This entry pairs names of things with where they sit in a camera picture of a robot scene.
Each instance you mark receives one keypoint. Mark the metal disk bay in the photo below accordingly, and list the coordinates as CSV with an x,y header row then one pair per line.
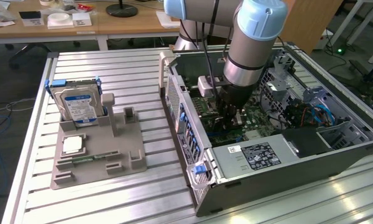
x,y
275,91

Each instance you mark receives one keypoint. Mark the wooden desk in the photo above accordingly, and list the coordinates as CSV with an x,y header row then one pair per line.
x,y
126,25

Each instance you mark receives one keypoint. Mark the white paper label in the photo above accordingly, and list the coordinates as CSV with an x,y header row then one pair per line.
x,y
2,23

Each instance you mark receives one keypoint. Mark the graphics card with fan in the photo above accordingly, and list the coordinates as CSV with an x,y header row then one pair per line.
x,y
218,126

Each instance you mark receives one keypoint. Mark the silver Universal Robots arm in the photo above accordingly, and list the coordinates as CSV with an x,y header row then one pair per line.
x,y
251,46

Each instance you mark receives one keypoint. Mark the white box with tape roll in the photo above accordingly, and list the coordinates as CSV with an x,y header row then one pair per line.
x,y
58,19

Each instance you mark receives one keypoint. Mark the blue case latch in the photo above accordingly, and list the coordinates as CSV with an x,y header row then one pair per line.
x,y
198,169

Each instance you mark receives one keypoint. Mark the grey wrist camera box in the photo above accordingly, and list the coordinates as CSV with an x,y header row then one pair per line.
x,y
206,87

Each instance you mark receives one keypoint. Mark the grey parts rack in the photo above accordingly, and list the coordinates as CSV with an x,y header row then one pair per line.
x,y
93,172

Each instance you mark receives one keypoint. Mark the silver CPU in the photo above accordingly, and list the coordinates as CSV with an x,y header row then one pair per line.
x,y
71,145

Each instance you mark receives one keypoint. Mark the black chair base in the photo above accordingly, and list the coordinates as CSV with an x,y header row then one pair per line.
x,y
23,53

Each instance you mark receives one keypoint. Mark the white card box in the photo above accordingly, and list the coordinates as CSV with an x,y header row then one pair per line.
x,y
81,19

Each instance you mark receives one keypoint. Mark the hard disk with blue caddy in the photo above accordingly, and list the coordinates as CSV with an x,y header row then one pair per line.
x,y
77,105

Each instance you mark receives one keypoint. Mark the green motherboard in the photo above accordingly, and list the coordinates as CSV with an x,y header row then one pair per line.
x,y
258,121

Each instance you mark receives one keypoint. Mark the white table frame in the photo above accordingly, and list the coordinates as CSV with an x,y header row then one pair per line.
x,y
357,21

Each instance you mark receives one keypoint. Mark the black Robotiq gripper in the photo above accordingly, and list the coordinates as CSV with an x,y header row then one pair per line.
x,y
234,98

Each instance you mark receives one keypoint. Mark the red packet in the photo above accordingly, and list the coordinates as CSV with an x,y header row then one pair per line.
x,y
83,7

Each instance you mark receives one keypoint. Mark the green RAM stick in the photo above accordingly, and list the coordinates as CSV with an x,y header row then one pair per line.
x,y
87,159

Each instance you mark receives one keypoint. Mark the open black PC case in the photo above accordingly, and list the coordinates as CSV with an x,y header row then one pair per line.
x,y
266,186

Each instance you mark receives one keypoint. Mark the grey power supply unit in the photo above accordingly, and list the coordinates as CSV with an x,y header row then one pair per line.
x,y
251,161

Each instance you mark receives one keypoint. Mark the white paper stack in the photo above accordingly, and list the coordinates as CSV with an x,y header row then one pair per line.
x,y
163,22

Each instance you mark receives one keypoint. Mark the black lamp base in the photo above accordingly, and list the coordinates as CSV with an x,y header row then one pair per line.
x,y
121,10

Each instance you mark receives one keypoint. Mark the black and white box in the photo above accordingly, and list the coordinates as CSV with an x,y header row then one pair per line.
x,y
30,18

